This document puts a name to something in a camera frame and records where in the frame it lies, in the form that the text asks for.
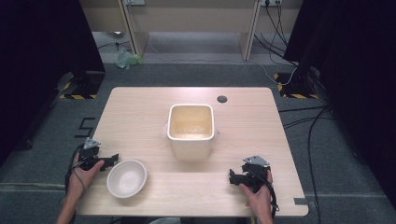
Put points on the person's right hand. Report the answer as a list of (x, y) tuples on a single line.
[(260, 200)]

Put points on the black curtain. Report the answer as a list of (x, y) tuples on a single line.
[(358, 93), (40, 68)]

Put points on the person's left hand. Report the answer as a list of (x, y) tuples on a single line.
[(81, 178)]

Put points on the white wall power strip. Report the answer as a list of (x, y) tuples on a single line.
[(271, 2)]

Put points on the rice grains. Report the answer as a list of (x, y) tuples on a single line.
[(190, 135)]

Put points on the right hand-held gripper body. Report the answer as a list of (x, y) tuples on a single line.
[(257, 172)]

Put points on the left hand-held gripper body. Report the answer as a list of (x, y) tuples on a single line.
[(90, 152)]

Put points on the white square container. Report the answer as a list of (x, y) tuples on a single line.
[(190, 146)]

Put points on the green plastic bag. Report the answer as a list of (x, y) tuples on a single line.
[(126, 59)]

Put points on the black stand base hazard tape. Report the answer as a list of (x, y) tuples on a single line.
[(81, 85), (297, 87)]

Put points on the white round bowl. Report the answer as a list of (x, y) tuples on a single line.
[(127, 179)]

